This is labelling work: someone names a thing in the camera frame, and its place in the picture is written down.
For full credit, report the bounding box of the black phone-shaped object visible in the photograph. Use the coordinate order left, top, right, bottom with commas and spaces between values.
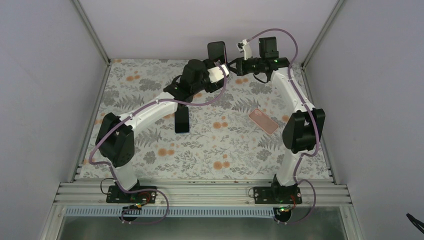
207, 41, 228, 64

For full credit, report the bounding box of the purple cable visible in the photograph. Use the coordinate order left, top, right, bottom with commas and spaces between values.
88, 62, 229, 226
246, 28, 322, 226

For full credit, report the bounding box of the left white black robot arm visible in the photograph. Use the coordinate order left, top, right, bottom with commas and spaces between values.
88, 59, 230, 203

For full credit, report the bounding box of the pink phone case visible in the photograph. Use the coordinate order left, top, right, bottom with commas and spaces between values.
248, 108, 279, 135

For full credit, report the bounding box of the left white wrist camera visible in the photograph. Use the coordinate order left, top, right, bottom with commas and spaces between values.
207, 64, 230, 83

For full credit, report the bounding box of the aluminium rail frame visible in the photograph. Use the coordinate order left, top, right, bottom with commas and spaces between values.
53, 179, 353, 207

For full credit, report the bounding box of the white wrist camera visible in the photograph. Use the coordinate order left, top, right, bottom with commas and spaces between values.
207, 64, 230, 83
237, 39, 252, 61

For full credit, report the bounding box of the black smartphone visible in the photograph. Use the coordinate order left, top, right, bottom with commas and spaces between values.
174, 106, 190, 134

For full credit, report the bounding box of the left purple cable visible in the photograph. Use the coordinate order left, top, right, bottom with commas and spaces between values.
88, 62, 229, 226

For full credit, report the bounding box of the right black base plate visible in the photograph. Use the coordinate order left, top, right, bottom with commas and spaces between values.
252, 184, 303, 205

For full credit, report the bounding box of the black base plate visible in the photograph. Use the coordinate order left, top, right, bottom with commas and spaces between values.
105, 185, 157, 205
252, 184, 303, 205

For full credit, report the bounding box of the floral patterned table mat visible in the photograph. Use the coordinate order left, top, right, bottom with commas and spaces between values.
80, 58, 333, 181

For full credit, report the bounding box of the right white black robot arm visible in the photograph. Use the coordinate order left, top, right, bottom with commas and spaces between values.
232, 37, 326, 204

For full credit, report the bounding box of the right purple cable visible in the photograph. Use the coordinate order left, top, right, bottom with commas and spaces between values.
246, 28, 322, 226

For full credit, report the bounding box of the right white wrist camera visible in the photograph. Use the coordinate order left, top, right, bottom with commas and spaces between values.
237, 39, 252, 61

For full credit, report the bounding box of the slotted cable duct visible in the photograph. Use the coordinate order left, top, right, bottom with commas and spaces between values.
64, 206, 275, 218

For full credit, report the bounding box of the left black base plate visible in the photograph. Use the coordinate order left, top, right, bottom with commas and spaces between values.
105, 185, 157, 205

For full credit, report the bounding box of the black object at edge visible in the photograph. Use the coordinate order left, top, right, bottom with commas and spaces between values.
406, 213, 424, 234

